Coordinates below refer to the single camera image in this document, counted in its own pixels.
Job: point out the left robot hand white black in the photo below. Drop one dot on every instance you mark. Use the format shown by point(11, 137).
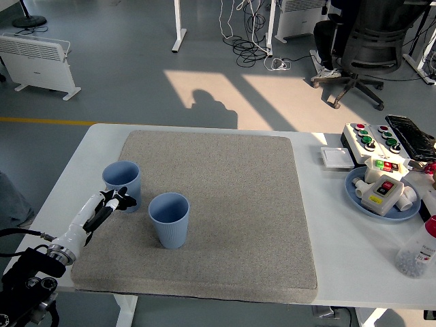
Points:
point(80, 225)

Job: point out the blue ribbed plastic cup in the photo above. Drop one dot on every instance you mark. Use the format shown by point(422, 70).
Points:
point(131, 180)
point(172, 233)

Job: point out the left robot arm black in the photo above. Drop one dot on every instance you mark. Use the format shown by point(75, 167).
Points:
point(30, 272)

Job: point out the white push-button control box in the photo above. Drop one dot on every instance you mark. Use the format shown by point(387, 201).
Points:
point(396, 150)
point(357, 143)

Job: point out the white table leg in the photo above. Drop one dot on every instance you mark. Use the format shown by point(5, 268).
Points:
point(369, 318)
point(125, 311)

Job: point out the grey-brown foam mat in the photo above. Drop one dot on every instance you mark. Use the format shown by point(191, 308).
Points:
point(221, 211)

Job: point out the white panel heater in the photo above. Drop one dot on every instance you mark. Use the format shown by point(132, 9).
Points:
point(296, 20)
point(37, 68)

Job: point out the black round stand base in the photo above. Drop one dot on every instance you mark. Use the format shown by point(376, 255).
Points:
point(30, 21)

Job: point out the white desk leg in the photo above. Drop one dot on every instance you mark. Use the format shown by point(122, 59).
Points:
point(417, 63)
point(179, 24)
point(269, 27)

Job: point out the grey power strip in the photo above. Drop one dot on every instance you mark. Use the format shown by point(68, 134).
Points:
point(328, 312)

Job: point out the blue round plate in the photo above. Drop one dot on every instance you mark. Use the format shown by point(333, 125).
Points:
point(352, 194)

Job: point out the white pipe fitting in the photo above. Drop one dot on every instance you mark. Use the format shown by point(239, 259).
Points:
point(360, 187)
point(408, 199)

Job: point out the small white button box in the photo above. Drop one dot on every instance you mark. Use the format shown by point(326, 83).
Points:
point(373, 172)

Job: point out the seated person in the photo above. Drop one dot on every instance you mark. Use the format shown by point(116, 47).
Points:
point(325, 37)

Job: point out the clear bead bottle red cap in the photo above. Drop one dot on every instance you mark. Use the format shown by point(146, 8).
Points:
point(417, 252)

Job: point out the black keyboard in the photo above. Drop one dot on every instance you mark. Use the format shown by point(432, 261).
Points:
point(410, 136)

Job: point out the black office chair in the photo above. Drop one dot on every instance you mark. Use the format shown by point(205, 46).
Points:
point(374, 44)

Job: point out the white wall switch plate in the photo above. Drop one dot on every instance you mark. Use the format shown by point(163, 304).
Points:
point(337, 157)

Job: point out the grey switch box red button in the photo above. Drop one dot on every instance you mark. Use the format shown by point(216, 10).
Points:
point(381, 195)

